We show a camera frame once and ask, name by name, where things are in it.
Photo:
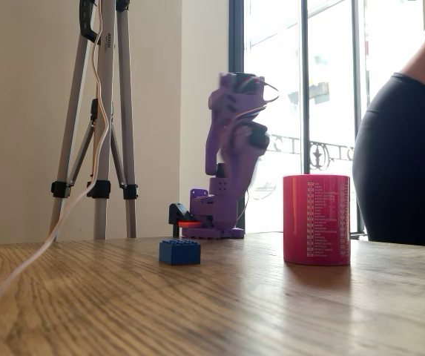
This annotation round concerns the purple robot arm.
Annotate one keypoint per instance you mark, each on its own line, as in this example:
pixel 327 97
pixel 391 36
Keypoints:
pixel 216 148

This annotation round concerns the ornate iron balcony railing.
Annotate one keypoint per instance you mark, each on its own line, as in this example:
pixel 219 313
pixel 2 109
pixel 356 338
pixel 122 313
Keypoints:
pixel 319 150

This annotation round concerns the person in black clothes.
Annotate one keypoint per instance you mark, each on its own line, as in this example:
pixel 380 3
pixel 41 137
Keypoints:
pixel 405 155

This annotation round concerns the purple gripper black motor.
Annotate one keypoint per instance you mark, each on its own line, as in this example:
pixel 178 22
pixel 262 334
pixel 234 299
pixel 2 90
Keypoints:
pixel 205 206

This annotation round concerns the grey metal tripod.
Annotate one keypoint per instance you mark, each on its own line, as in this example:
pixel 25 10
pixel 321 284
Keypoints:
pixel 104 111

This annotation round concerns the pink mug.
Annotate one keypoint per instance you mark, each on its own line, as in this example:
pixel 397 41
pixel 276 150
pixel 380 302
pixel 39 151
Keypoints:
pixel 316 220

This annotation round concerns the blue toy brick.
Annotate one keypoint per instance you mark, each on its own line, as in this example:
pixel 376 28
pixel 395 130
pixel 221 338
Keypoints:
pixel 180 252

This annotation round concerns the black and orange table clamp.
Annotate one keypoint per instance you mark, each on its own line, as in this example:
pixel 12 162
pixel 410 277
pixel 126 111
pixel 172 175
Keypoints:
pixel 180 219

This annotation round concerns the black window frame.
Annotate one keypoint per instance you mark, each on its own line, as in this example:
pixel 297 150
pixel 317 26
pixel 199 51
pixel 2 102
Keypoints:
pixel 305 92

